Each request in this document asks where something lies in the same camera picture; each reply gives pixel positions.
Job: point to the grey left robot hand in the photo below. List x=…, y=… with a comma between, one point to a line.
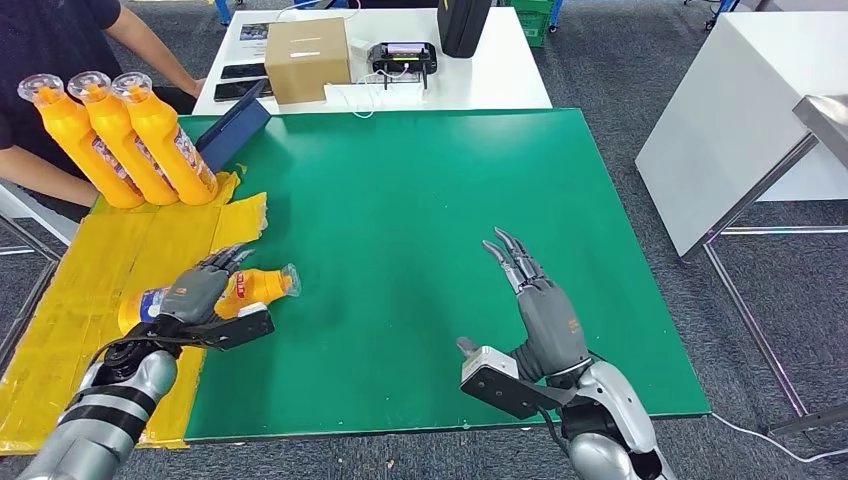
x=195, y=295

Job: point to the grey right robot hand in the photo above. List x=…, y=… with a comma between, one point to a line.
x=553, y=331

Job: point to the orange bottle with clear cap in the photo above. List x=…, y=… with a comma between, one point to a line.
x=73, y=142
x=119, y=139
x=166, y=142
x=262, y=288

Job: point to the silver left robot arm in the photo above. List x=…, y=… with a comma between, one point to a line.
x=112, y=411

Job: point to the yellow taped sheet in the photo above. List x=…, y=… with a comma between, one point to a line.
x=66, y=298

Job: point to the dark blue box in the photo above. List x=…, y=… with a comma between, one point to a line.
x=235, y=129

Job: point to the white chair seat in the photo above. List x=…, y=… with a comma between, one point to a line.
x=40, y=215

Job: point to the green table mat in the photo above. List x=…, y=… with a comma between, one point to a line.
x=430, y=199

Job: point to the black smartphone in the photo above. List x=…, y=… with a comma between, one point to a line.
x=244, y=71
x=237, y=91

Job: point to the brown cardboard box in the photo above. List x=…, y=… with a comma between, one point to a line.
x=308, y=61

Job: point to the large white side table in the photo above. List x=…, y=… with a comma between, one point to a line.
x=729, y=119

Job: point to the white flat box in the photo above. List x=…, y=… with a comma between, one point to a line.
x=397, y=96

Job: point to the person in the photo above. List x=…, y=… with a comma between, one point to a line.
x=46, y=33

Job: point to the green plastic crate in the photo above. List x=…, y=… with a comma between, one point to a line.
x=530, y=25

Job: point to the black controller with screen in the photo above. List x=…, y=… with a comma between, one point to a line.
x=403, y=60

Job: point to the black zip case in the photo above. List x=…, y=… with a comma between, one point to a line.
x=464, y=26

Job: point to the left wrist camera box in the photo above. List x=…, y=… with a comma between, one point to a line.
x=238, y=328

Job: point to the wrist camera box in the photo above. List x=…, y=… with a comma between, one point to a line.
x=503, y=391
x=238, y=328

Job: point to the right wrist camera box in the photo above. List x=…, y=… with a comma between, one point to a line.
x=503, y=391

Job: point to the steel frame table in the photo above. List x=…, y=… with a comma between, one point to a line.
x=821, y=122

